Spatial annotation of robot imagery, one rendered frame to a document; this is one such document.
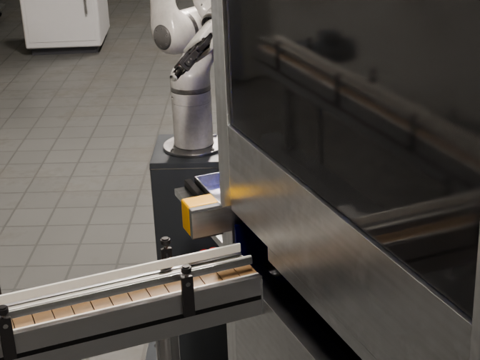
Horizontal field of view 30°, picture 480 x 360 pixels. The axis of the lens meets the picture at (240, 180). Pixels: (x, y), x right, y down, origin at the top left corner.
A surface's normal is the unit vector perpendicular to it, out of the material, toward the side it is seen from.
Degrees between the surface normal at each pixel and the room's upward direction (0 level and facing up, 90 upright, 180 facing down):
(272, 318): 90
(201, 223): 90
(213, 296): 90
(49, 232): 0
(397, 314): 90
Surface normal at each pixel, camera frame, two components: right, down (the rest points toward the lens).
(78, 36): 0.03, 0.39
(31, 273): -0.04, -0.92
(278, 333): -0.93, 0.18
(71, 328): 0.38, 0.35
